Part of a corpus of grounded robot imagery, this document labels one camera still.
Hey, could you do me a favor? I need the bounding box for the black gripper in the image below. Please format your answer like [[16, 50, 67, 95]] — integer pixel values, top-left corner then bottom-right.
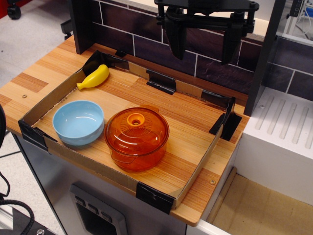
[[154, 0, 259, 65]]

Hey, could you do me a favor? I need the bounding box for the orange transparent pot lid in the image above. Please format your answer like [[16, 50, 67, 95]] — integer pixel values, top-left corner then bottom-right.
[[105, 107, 169, 155]]

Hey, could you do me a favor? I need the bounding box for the orange transparent pot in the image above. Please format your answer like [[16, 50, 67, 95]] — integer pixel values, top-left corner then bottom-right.
[[108, 105, 167, 171]]

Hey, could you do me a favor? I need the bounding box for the cardboard fence with black tape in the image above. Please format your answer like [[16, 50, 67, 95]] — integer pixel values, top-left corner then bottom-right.
[[19, 51, 247, 224]]

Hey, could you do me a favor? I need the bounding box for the yellow toy banana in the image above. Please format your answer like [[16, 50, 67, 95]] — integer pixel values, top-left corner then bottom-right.
[[77, 64, 110, 90]]

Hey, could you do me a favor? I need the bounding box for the white toy sink unit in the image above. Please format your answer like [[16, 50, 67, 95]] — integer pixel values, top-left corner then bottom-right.
[[234, 88, 313, 205]]

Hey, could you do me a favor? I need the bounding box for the light blue bowl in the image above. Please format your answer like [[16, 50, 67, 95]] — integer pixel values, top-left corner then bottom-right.
[[52, 100, 105, 146]]

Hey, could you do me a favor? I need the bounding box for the black caster wheel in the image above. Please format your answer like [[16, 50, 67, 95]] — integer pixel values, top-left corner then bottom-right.
[[7, 5, 22, 20]]

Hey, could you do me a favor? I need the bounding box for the grey oven control panel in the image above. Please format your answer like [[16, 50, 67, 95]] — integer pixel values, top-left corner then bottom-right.
[[69, 184, 128, 235]]

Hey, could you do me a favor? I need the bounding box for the black cable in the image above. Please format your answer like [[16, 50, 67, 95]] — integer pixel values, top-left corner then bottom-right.
[[0, 105, 35, 235]]

